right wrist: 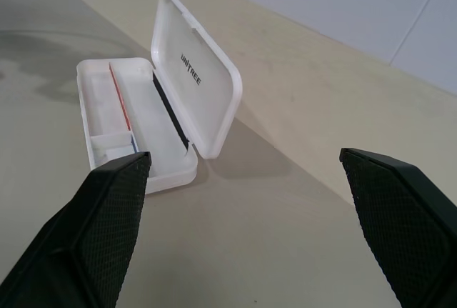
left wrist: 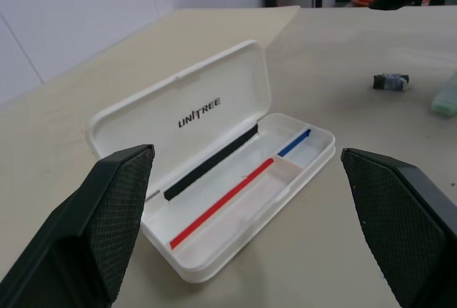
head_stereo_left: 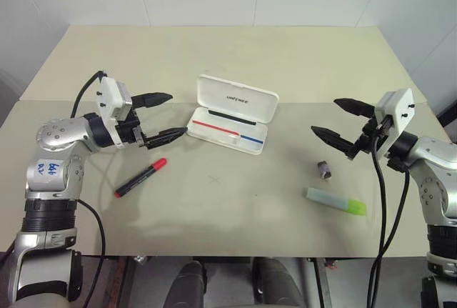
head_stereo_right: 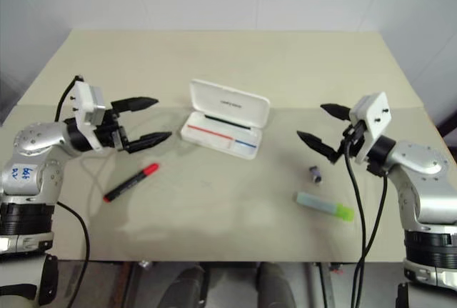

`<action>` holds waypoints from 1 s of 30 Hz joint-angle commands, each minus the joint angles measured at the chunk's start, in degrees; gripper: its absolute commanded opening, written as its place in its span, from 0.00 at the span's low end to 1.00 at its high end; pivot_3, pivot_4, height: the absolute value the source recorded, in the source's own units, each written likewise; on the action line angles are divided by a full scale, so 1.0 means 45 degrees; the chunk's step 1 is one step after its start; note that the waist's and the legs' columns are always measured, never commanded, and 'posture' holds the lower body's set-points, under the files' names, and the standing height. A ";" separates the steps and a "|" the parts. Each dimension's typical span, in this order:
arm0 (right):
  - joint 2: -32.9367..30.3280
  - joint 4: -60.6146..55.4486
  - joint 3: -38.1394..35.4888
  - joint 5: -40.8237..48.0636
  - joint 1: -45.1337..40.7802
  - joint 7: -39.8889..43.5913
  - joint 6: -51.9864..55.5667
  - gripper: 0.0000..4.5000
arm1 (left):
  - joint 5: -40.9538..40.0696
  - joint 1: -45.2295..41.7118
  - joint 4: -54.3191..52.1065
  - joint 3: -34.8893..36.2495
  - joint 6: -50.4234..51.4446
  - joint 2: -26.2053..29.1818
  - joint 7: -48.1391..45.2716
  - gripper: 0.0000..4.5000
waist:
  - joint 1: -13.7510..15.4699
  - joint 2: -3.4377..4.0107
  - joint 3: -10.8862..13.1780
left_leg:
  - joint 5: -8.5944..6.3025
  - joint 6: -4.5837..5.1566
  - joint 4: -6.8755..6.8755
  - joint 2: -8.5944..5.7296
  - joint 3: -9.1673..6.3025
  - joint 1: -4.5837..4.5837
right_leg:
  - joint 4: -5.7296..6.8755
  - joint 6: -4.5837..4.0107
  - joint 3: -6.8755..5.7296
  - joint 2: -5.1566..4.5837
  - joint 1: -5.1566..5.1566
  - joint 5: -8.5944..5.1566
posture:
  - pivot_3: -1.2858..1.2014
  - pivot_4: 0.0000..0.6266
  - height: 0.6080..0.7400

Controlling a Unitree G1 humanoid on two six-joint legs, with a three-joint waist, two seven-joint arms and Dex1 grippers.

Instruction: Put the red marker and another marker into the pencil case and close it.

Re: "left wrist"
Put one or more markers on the small dark wrapped eraser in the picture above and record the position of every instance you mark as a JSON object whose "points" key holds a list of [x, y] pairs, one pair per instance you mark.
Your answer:
{"points": [[389, 82]]}

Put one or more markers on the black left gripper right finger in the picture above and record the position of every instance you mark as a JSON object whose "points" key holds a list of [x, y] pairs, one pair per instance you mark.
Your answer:
{"points": [[403, 229]]}

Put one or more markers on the white Unitree pencil case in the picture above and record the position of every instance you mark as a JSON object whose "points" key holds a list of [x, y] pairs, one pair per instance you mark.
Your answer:
{"points": [[200, 108]]}

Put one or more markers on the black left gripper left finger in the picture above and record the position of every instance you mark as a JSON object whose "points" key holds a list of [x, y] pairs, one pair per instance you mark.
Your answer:
{"points": [[89, 236]]}

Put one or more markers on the green eraser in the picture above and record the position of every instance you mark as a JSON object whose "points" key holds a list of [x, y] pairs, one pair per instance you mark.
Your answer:
{"points": [[445, 102]]}

